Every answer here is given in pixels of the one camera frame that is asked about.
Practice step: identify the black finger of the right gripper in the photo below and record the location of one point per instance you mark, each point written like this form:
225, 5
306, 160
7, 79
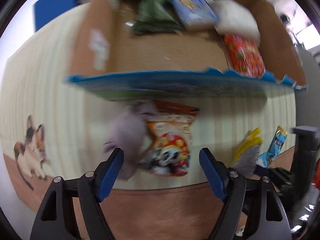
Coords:
282, 179

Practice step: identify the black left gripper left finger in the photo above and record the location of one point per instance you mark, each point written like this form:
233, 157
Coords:
56, 217

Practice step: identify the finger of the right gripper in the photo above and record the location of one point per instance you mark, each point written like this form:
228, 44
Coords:
304, 158

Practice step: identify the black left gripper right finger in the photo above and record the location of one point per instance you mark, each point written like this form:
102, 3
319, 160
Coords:
257, 199

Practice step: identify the small light blue sachet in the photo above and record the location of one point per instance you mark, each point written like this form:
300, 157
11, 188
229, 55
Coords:
274, 149

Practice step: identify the silver yellow scrub pad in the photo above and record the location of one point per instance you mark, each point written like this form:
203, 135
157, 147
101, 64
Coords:
246, 155

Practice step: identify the red floral snack bag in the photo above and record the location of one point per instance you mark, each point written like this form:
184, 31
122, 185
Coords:
245, 56

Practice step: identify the lilac fuzzy cloth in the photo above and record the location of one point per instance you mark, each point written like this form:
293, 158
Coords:
128, 132

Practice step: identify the orange panda snack bag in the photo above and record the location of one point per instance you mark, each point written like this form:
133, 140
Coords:
169, 153

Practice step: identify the white soft pack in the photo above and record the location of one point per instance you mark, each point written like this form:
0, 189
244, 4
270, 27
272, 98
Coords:
235, 19

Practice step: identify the blue cartoon tissue pack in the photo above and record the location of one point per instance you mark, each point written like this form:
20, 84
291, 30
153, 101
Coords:
195, 15

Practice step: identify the green snack bag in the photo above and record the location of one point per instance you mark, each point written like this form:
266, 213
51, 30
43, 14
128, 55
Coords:
156, 16

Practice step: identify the grey chair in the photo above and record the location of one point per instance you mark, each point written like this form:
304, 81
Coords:
307, 102

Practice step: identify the striped cat print rug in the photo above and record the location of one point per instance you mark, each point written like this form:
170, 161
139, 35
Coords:
77, 123

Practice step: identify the open cardboard box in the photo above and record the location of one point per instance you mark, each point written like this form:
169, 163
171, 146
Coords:
109, 60

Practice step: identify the blue board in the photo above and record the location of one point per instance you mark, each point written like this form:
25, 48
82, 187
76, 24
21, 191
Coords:
47, 10

